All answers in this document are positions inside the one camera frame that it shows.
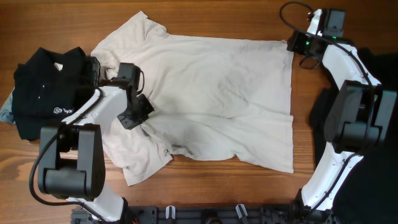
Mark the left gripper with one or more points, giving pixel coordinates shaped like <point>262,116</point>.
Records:
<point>148,109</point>

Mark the beige t-shirt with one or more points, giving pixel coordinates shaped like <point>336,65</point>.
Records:
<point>213,99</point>

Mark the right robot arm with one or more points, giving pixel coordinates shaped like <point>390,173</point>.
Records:
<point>357,121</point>

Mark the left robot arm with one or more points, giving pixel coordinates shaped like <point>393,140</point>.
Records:
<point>70,167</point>

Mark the black clothes pile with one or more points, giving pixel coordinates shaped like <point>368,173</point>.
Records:
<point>369,193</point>

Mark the black folded polo shirt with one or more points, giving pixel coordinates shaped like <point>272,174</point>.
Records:
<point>49,87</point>

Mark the light blue folded garment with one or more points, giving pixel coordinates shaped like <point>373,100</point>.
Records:
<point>6,111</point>

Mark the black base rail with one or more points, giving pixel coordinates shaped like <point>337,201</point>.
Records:
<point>233,215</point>

